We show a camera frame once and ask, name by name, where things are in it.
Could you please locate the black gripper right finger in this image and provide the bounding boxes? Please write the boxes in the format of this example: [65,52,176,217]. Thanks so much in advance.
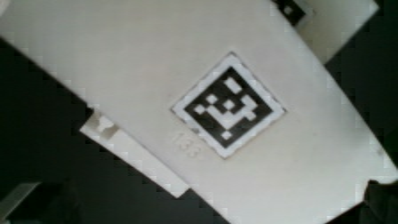
[359,181,398,224]

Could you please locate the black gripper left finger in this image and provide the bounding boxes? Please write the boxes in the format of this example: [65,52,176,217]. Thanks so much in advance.
[0,182,39,224]

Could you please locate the white cabinet top block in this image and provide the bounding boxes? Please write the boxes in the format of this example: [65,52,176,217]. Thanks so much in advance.
[0,0,398,224]

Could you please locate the white cabinet body box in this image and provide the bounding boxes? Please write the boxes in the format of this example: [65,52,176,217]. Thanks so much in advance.
[80,0,380,197]

